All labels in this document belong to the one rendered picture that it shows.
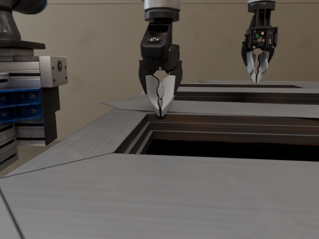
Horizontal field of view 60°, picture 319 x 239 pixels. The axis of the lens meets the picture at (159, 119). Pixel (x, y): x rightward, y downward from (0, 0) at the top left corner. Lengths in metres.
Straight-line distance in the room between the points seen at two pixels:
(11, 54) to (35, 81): 0.10
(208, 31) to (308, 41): 1.15
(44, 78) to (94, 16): 2.58
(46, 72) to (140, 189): 0.66
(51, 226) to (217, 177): 0.16
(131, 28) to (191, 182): 3.10
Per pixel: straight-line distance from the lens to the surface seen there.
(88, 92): 3.43
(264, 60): 0.86
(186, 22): 3.32
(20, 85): 0.91
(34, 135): 0.93
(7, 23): 0.97
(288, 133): 0.63
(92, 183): 0.28
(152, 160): 0.32
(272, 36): 0.82
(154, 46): 0.49
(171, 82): 0.57
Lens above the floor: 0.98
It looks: 12 degrees down
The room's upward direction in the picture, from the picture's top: straight up
